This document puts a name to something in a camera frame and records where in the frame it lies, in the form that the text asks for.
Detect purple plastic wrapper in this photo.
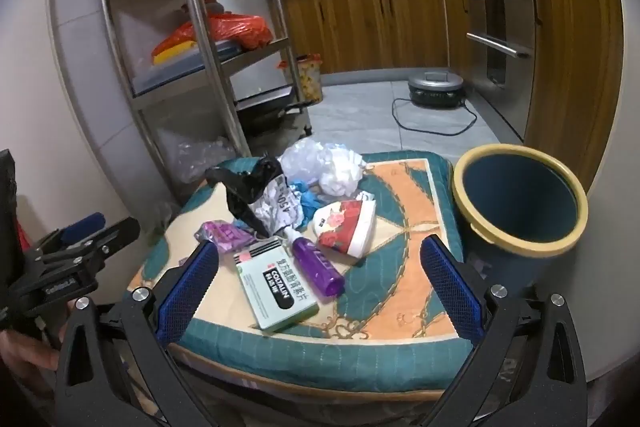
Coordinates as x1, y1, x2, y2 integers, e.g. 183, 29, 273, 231
194, 220, 256, 254

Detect green white medicine box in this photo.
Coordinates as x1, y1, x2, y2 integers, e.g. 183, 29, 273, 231
233, 237, 319, 334

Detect black plastic bag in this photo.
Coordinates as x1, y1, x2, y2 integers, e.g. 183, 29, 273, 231
205, 155, 283, 237

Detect purple spray bottle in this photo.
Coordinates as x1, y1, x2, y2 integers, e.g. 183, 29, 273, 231
283, 227, 345, 297

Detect white printed paper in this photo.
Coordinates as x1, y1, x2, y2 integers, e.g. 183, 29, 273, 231
248, 174, 304, 235

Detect red white tissue packet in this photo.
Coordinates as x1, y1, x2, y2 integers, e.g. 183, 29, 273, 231
312, 198, 376, 259

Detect blue glove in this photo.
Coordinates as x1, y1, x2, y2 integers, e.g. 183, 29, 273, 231
290, 181, 324, 228

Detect clear plastic bag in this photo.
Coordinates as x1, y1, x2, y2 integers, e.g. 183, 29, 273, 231
279, 138, 367, 197

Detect wooden kitchen cabinets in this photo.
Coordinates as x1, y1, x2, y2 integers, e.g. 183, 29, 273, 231
283, 0, 624, 185

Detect person's left hand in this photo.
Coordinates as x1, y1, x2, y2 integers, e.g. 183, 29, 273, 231
0, 329, 60, 381

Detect blue bin with yellow rim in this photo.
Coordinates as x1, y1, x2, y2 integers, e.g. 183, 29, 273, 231
451, 144, 589, 297

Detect teal orange patterned cushion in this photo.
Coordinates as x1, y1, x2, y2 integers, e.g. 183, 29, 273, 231
127, 149, 475, 396

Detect stainless steel shelf rack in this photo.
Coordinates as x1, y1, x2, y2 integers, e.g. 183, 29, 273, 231
101, 0, 312, 202

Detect red plastic bag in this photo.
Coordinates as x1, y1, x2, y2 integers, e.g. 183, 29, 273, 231
152, 13, 273, 58

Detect yellow patterned canister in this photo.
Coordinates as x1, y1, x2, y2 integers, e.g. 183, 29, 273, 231
293, 53, 323, 104

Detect stainless steel drawer unit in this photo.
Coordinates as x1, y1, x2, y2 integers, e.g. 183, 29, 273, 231
463, 0, 535, 139

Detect black power cable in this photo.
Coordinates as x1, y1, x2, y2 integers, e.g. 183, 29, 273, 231
390, 96, 480, 138

